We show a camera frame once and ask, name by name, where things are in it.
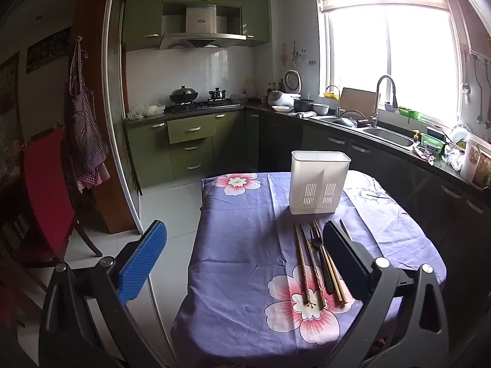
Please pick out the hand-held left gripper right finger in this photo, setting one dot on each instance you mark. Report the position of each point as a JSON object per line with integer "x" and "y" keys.
{"x": 341, "y": 245}

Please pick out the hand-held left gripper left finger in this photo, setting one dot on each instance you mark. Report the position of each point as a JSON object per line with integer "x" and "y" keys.
{"x": 142, "y": 260}

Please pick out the black fork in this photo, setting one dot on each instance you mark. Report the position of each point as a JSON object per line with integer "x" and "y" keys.
{"x": 326, "y": 272}

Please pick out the dark brown chopstick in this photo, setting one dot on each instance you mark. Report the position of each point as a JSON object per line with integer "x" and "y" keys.
{"x": 317, "y": 287}
{"x": 301, "y": 264}

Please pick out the white plastic utensil holder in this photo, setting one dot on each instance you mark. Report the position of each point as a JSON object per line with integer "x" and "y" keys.
{"x": 307, "y": 172}

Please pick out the purple floral tablecloth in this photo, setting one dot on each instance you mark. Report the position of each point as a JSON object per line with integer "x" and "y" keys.
{"x": 238, "y": 257}

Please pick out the steel double sink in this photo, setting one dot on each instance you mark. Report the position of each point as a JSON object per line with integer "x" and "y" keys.
{"x": 387, "y": 136}

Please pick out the patterned cloth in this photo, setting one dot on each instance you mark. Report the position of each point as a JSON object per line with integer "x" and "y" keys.
{"x": 424, "y": 154}

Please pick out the red wooden chair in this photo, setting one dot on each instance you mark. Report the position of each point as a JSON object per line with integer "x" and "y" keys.
{"x": 46, "y": 184}

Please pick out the dark base cabinets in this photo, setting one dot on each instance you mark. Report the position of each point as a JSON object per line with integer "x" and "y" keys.
{"x": 287, "y": 134}

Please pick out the black pan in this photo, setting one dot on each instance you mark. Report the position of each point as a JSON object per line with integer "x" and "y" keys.
{"x": 347, "y": 121}

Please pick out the green plastic bowl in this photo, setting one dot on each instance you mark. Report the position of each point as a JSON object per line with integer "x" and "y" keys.
{"x": 432, "y": 143}

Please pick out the grey dish rag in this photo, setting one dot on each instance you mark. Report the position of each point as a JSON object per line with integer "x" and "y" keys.
{"x": 303, "y": 114}

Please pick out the white bowl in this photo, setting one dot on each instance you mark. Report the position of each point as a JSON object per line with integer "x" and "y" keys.
{"x": 321, "y": 109}

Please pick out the checked apron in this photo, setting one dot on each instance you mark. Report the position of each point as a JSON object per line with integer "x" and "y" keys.
{"x": 86, "y": 134}

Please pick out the crumpled foil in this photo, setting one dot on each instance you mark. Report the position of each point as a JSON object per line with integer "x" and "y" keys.
{"x": 453, "y": 159}

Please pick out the small steel faucet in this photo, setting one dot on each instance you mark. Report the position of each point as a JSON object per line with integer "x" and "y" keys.
{"x": 338, "y": 103}

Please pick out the wooden cutting board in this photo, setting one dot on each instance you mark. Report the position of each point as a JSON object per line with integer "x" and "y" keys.
{"x": 356, "y": 101}

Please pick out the black cooking pot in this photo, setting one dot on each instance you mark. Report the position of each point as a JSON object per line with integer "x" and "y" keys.
{"x": 303, "y": 105}

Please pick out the purple bowl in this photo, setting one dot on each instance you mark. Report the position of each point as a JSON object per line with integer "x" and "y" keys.
{"x": 390, "y": 107}

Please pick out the green plastic basket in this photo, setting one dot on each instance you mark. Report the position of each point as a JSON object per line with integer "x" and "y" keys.
{"x": 409, "y": 113}

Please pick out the white plate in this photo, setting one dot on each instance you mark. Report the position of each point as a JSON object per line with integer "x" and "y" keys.
{"x": 282, "y": 108}

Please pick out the tall steel faucet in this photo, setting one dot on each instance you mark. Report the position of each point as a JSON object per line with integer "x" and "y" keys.
{"x": 377, "y": 99}

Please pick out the white plastic bags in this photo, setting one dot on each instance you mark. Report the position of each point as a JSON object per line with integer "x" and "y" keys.
{"x": 151, "y": 110}

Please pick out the yellow plastic basket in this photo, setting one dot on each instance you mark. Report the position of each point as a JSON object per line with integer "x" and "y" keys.
{"x": 331, "y": 95}

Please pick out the green base cabinets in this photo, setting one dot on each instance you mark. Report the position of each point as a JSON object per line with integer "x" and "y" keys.
{"x": 230, "y": 138}

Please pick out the white printed container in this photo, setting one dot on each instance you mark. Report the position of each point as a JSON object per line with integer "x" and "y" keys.
{"x": 470, "y": 161}

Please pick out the white rice cooker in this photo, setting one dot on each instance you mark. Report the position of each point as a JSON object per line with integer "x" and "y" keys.
{"x": 280, "y": 98}

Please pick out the stacked white plates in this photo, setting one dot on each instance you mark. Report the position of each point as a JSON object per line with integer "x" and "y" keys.
{"x": 459, "y": 134}

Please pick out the black gas stove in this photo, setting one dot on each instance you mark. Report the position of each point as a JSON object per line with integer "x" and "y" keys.
{"x": 199, "y": 106}

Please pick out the dark sauce bottles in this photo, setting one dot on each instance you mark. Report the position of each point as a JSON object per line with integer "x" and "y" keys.
{"x": 275, "y": 90}

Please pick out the black wok with lid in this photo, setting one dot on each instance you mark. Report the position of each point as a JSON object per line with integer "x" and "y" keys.
{"x": 184, "y": 95}

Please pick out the sliding glass door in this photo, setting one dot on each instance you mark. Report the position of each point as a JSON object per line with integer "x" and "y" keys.
{"x": 115, "y": 84}

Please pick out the cooking oil bottle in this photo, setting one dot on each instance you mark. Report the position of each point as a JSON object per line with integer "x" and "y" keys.
{"x": 252, "y": 89}

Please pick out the small steel pot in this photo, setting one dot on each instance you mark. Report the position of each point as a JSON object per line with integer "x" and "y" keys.
{"x": 217, "y": 95}

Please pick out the hanging metal ladle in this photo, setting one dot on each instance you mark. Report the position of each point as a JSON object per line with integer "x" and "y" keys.
{"x": 466, "y": 88}
{"x": 479, "y": 117}
{"x": 487, "y": 122}

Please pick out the kitchen window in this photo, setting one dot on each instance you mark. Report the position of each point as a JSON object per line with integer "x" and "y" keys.
{"x": 383, "y": 46}

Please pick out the steel range hood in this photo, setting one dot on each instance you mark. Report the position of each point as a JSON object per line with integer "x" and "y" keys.
{"x": 199, "y": 21}

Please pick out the hanging wall ornament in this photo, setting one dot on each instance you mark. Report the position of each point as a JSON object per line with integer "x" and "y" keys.
{"x": 284, "y": 55}

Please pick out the wall picture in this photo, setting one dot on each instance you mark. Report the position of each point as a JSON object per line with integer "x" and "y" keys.
{"x": 48, "y": 50}

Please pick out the green wall cabinets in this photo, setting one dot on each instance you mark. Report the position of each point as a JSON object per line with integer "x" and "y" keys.
{"x": 142, "y": 19}

